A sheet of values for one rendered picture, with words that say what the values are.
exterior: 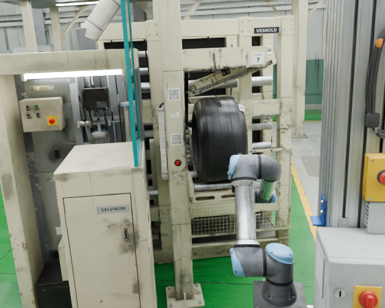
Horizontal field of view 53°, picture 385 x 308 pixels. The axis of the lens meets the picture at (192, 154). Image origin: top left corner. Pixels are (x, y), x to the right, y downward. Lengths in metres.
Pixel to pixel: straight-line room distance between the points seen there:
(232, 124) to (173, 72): 0.49
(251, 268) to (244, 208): 0.25
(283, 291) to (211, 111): 1.17
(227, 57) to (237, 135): 0.64
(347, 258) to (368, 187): 0.21
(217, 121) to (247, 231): 0.88
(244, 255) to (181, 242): 1.14
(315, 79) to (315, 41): 1.05
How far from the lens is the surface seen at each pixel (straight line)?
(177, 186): 2.61
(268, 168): 1.77
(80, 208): 1.87
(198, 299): 3.03
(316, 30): 11.70
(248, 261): 1.69
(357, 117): 1.19
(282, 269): 1.71
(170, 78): 2.46
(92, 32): 2.76
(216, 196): 2.56
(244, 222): 1.72
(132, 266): 1.98
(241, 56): 2.79
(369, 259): 1.13
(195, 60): 2.74
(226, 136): 2.36
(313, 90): 11.68
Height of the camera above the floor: 1.77
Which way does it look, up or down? 15 degrees down
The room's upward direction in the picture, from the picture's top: 3 degrees counter-clockwise
